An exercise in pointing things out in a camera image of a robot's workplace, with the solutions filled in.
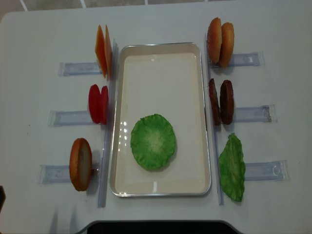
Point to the black base at bottom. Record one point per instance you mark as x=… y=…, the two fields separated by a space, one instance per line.
x=161 y=227

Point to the brown object at left edge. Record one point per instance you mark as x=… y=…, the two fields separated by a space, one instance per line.
x=2 y=197

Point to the brown meat patty left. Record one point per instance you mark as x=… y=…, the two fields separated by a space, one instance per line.
x=214 y=102

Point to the brown meat patty right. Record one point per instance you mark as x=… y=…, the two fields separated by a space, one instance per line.
x=226 y=102

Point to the white metal tray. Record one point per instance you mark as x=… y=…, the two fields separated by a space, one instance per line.
x=164 y=79

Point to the bun half lower left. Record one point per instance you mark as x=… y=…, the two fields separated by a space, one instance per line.
x=80 y=166

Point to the red tomato slice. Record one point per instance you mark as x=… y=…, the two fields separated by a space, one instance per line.
x=104 y=98
x=93 y=103

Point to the green lettuce leaf upright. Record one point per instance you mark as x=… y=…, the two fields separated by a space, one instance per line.
x=232 y=169

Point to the brown meat patty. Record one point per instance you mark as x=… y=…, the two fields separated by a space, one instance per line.
x=214 y=102
x=226 y=102

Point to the green lettuce leaf on tray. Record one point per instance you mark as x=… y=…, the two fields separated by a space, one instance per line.
x=153 y=142

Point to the bun bottom half upper right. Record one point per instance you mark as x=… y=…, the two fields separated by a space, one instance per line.
x=227 y=44

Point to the orange cheese slice right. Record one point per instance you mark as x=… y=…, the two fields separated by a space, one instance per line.
x=108 y=52

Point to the sesame bun top half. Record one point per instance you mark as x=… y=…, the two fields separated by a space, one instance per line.
x=214 y=40

